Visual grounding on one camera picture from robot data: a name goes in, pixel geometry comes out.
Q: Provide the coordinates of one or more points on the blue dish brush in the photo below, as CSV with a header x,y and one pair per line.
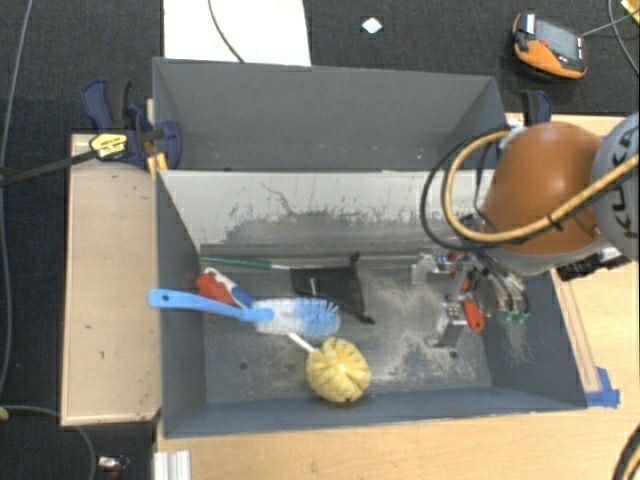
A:
x,y
300,317

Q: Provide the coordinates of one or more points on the pale wood board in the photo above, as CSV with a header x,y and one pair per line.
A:
x,y
110,288

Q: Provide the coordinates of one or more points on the yellow sponge brush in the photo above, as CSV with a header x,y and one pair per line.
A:
x,y
340,370

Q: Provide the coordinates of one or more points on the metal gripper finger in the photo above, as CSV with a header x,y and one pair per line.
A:
x,y
450,325
425,272

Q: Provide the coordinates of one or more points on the black cylinder on white bracket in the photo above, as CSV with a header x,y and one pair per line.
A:
x,y
580,269

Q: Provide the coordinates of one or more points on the red white blue tube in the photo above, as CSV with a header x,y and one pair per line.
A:
x,y
215,288

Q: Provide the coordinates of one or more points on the green and white stick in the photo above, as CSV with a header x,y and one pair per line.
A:
x,y
235,262

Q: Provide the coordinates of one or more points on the grey metal bin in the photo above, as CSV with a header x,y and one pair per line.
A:
x,y
310,118

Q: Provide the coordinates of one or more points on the black folded plastic piece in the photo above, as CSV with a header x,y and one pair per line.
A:
x,y
335,285

